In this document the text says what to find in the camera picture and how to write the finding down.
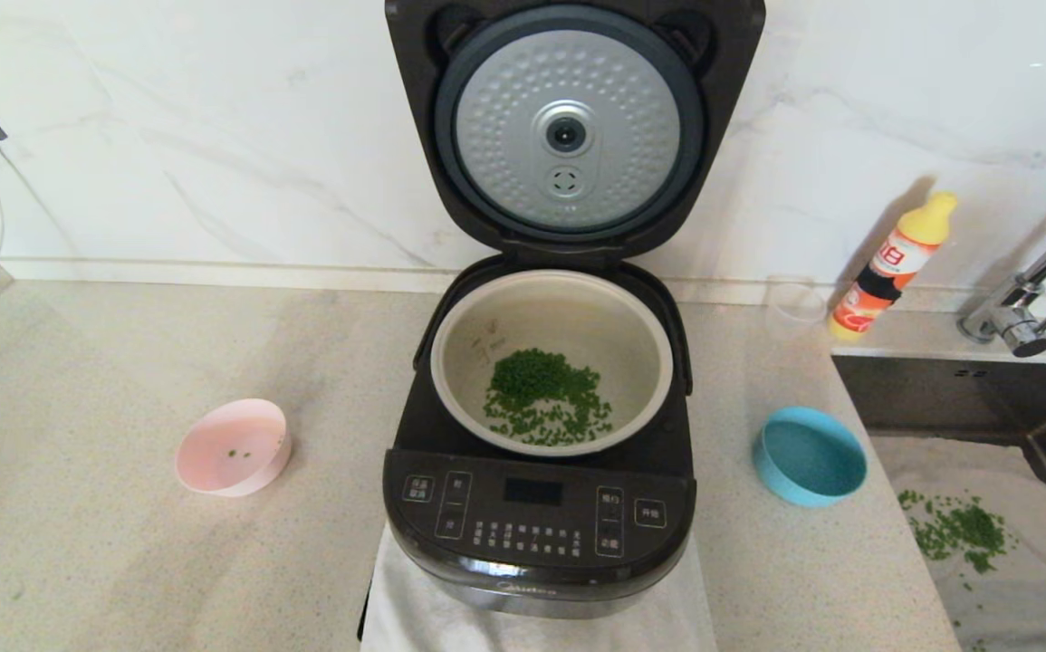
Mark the black rice cooker lid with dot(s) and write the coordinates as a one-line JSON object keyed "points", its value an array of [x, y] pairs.
{"points": [[731, 91]]}

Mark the blue bowl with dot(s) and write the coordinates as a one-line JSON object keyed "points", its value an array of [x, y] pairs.
{"points": [[812, 462]]}

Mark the pink bowl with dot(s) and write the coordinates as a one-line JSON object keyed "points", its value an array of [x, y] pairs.
{"points": [[215, 471]]}

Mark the beige inner pot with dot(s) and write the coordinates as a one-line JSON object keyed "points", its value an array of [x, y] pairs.
{"points": [[568, 312]]}

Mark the chopped green vegetable pieces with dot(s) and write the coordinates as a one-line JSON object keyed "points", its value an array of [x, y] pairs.
{"points": [[568, 426]]}

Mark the black rice cooker base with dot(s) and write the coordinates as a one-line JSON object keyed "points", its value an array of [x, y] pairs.
{"points": [[532, 534]]}

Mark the white cloth under cooker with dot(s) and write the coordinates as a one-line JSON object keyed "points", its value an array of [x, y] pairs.
{"points": [[414, 625]]}

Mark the clear glass cup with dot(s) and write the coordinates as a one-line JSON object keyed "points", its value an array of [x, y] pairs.
{"points": [[799, 303]]}

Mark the yellow orange detergent bottle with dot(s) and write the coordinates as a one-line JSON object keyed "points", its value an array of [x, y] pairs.
{"points": [[885, 272]]}

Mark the chrome faucet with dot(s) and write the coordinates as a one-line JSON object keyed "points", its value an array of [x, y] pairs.
{"points": [[1007, 317]]}

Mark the green scallion bits on cloth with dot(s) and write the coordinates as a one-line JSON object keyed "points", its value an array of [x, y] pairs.
{"points": [[966, 534]]}

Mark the white cloth in sink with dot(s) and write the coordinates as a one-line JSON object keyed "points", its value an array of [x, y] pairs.
{"points": [[1030, 598]]}

